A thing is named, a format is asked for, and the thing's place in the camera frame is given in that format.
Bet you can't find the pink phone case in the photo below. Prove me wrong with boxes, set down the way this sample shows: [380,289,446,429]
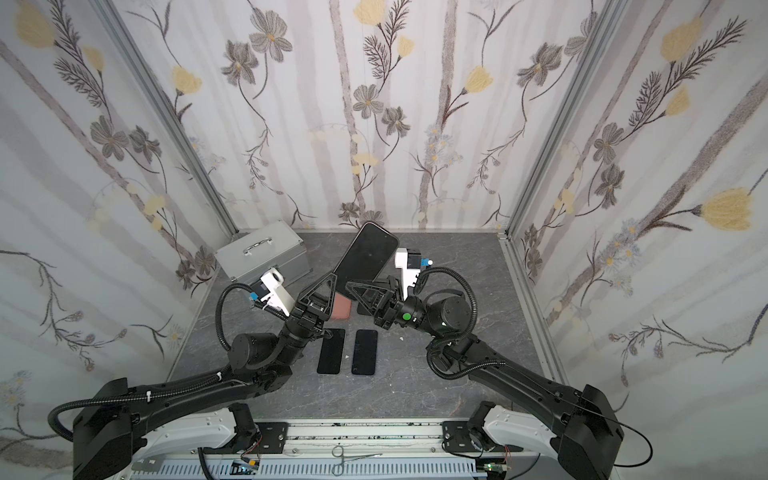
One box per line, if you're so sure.
[331,294,352,320]

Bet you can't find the black phone with silver edge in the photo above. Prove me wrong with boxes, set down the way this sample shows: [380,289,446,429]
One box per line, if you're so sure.
[316,328,346,375]

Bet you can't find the black phone case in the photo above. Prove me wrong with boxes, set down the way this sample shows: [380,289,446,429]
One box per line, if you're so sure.
[357,300,374,317]

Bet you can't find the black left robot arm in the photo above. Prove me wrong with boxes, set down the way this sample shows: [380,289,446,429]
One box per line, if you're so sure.
[47,272,337,479]

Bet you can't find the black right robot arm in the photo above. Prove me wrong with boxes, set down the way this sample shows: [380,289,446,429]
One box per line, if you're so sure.
[345,267,630,479]

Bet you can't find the silver aluminium case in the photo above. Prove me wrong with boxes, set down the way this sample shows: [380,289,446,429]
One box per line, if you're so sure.
[215,220,312,285]

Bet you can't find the steel forceps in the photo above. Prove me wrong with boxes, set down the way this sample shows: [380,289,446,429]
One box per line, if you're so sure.
[331,445,381,477]

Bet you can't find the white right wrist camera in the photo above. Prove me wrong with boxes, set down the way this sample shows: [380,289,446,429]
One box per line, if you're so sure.
[394,248,433,300]

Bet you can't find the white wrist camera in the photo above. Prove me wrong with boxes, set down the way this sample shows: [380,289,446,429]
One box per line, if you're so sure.
[251,268,295,317]
[394,248,433,300]

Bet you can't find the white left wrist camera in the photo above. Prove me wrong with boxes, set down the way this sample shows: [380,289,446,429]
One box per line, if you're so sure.
[251,268,295,317]

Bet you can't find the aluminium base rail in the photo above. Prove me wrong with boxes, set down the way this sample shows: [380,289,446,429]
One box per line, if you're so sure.
[128,418,541,458]

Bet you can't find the white slotted cable duct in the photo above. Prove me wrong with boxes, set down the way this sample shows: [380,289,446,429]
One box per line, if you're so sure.
[131,457,490,480]

